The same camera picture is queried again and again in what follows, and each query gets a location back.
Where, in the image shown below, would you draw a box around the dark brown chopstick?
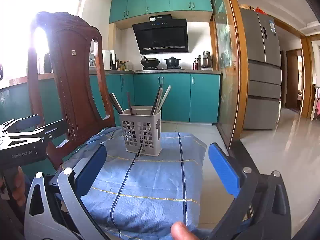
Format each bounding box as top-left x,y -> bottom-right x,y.
109,93 -> 123,114

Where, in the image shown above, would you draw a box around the black cooking pot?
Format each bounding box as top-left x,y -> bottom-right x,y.
165,56 -> 180,69

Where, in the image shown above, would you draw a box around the teal kitchen cabinets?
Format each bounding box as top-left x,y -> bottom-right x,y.
109,0 -> 213,23
0,71 -> 222,131

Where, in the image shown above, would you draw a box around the blue checked tablecloth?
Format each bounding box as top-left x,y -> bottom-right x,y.
63,128 -> 207,239

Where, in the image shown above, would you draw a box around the teal lower kitchen cabinets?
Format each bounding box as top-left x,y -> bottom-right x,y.
0,71 -> 222,131

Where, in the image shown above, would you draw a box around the dark red chopstick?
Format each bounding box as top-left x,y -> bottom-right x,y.
152,88 -> 163,115

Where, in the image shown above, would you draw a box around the silver refrigerator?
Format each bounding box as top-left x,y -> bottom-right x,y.
240,8 -> 281,130

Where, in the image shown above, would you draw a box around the black range hood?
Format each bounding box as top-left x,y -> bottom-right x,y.
132,18 -> 189,55

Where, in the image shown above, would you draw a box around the black chopstick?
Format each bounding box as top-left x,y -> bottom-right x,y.
137,84 -> 162,157

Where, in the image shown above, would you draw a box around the cream chopstick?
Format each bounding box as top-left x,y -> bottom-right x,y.
109,93 -> 124,114

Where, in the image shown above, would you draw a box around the black wok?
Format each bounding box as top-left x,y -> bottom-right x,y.
140,56 -> 160,69

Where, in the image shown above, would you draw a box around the white appliance on counter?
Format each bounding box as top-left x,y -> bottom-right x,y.
103,50 -> 116,70

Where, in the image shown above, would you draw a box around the red-brown chopstick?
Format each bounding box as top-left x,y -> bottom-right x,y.
127,92 -> 133,115

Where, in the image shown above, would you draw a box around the white chopstick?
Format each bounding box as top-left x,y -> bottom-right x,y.
156,85 -> 172,114

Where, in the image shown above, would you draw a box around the carved brown wooden chair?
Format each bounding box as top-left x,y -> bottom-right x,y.
33,12 -> 116,170

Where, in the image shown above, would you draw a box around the white plastic utensil basket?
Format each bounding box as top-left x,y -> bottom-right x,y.
119,106 -> 162,157

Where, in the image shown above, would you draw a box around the steel stock pot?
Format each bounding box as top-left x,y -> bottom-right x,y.
195,51 -> 212,68

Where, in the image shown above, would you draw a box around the person's left hand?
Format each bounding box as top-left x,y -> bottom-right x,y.
12,166 -> 26,207

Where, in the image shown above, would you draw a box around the wooden framed glass door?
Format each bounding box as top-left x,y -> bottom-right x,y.
209,0 -> 249,149

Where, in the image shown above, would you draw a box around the person's right hand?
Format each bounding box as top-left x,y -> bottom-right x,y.
170,222 -> 199,240

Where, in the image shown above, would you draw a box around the teal upper kitchen cabinets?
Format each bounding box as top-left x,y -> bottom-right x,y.
109,0 -> 213,23

